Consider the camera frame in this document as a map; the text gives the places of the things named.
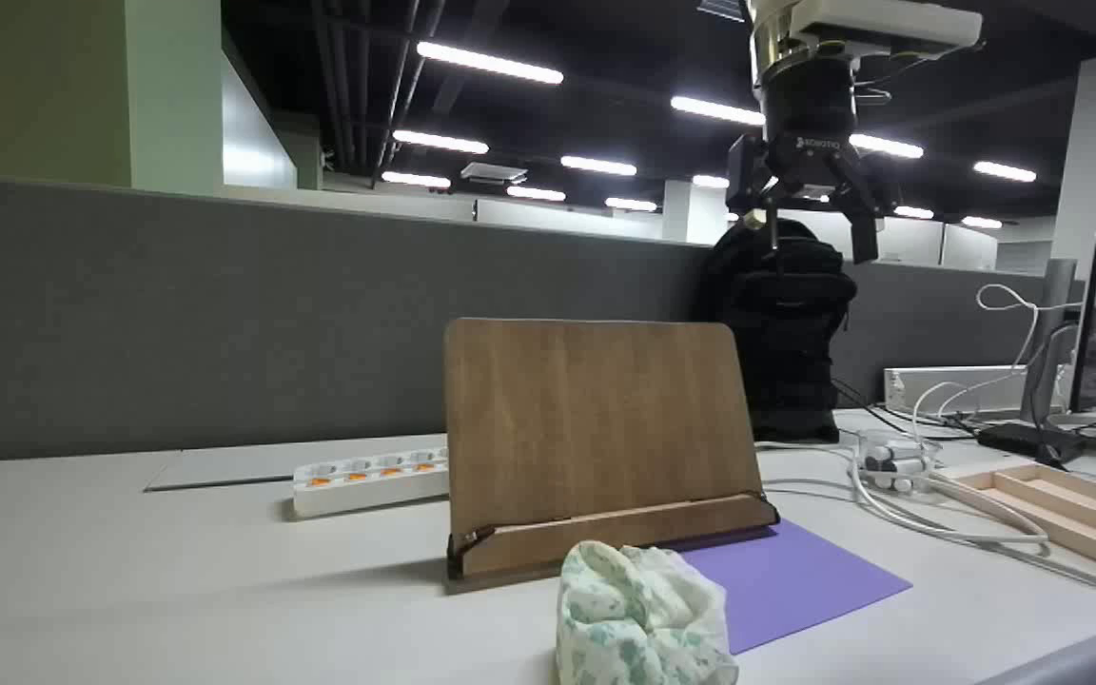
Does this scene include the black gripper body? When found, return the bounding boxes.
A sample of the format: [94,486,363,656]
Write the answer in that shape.
[759,51,863,162]

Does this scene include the white green patterned cloth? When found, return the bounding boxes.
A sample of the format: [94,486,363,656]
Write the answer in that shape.
[553,537,742,685]

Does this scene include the white flat box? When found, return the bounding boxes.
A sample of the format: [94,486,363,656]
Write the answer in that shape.
[879,360,1077,420]

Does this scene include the white plug adapters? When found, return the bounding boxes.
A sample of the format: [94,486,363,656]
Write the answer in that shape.
[861,434,948,496]

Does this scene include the grey monitor stand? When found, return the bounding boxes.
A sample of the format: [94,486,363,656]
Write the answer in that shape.
[973,260,1091,468]

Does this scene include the wooden book stand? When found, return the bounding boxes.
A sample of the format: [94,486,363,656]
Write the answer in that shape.
[442,315,783,595]

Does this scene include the purple paper sheet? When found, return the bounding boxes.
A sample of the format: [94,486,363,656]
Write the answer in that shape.
[672,518,917,658]

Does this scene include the white power strip orange switches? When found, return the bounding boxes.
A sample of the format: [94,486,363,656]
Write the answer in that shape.
[288,445,452,520]

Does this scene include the grey office partition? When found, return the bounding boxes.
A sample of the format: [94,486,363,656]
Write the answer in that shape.
[0,173,1091,463]

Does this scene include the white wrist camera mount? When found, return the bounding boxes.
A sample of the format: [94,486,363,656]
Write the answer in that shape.
[780,0,984,66]

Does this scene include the thin white looped cable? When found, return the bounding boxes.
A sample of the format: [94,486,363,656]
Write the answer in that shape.
[905,278,1086,429]

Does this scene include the thick white cable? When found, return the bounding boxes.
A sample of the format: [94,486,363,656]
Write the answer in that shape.
[760,438,1058,563]

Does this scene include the light wooden frame tray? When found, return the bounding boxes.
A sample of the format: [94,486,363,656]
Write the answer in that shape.
[939,462,1096,590]

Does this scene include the grey power strip cable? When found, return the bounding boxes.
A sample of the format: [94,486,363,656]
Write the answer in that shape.
[141,473,297,496]

